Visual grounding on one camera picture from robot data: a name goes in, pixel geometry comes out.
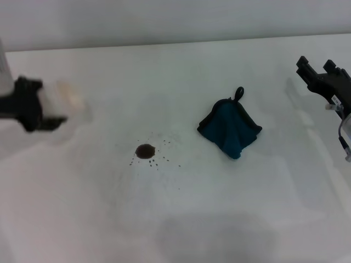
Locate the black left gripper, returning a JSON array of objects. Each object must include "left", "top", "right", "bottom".
[{"left": 0, "top": 77, "right": 69, "bottom": 133}]

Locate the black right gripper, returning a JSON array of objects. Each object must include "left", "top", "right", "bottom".
[{"left": 295, "top": 55, "right": 351, "bottom": 119}]

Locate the white paper cup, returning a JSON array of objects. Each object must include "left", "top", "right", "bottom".
[{"left": 40, "top": 78, "right": 86, "bottom": 122}]

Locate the blue rag with black trim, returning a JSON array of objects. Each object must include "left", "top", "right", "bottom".
[{"left": 196, "top": 86, "right": 263, "bottom": 161}]

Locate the black water stain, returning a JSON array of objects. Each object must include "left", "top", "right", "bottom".
[{"left": 129, "top": 133, "right": 182, "bottom": 168}]

